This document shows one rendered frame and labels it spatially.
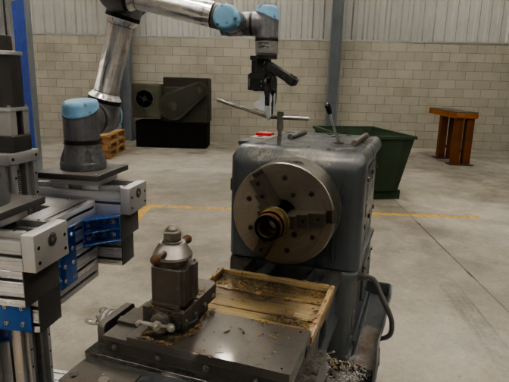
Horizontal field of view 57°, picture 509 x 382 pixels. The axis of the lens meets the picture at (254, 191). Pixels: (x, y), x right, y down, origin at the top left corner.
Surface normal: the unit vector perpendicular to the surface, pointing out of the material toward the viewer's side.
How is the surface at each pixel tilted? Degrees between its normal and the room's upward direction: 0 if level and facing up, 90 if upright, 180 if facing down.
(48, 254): 90
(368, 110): 90
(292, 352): 0
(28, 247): 90
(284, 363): 0
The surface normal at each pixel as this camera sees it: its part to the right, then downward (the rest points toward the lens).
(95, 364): 0.03, -0.97
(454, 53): -0.04, 0.22
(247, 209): -0.33, 0.21
